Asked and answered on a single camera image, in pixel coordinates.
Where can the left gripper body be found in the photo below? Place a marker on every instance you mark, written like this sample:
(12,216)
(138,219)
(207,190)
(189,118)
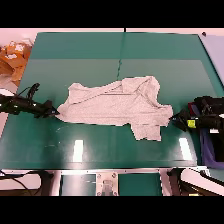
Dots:
(43,109)

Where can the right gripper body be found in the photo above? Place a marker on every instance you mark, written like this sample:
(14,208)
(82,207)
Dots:
(186,121)

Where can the grey T-shirt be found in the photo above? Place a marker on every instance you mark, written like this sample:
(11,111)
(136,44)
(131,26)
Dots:
(116,106)

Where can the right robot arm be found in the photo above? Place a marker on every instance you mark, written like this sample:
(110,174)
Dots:
(213,122)

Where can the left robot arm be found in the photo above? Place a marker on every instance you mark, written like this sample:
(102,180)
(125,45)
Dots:
(13,104)

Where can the red garment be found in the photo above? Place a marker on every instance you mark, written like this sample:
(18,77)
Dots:
(190,108)

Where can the black garment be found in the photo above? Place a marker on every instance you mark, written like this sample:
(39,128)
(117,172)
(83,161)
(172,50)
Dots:
(213,104)

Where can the purple garment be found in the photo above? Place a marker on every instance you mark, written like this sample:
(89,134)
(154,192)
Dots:
(210,148)

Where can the silver frame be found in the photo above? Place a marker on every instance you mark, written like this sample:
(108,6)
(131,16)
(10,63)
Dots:
(107,185)

